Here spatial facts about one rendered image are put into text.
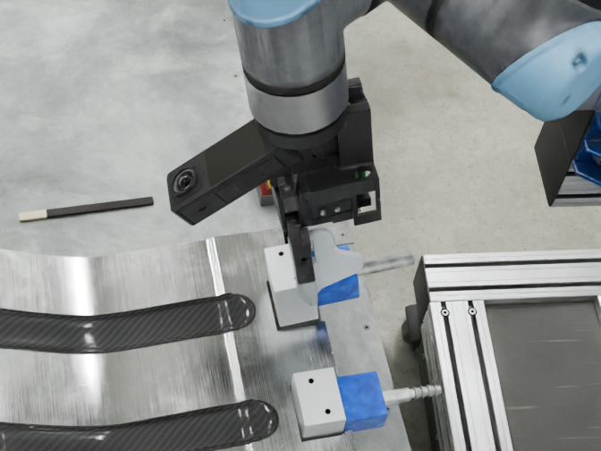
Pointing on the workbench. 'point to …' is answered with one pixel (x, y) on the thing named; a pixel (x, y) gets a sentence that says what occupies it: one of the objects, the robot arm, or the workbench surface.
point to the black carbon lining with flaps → (266, 422)
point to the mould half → (243, 255)
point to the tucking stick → (85, 208)
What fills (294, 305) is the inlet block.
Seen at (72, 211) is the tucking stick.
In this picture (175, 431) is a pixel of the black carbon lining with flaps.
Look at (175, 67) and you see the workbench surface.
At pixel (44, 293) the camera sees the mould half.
